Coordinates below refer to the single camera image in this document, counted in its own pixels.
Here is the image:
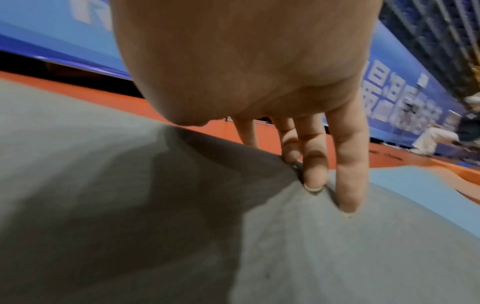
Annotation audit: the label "rows of blue stadium seats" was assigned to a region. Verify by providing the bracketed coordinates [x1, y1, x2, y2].
[378, 0, 480, 102]

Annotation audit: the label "green yoga mat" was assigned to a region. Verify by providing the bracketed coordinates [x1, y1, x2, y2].
[0, 78, 480, 304]

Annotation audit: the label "light blue yoga mat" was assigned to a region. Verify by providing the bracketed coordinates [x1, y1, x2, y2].
[369, 166, 480, 235]

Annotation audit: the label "person's right hand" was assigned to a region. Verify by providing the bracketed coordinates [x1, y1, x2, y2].
[110, 0, 384, 214]

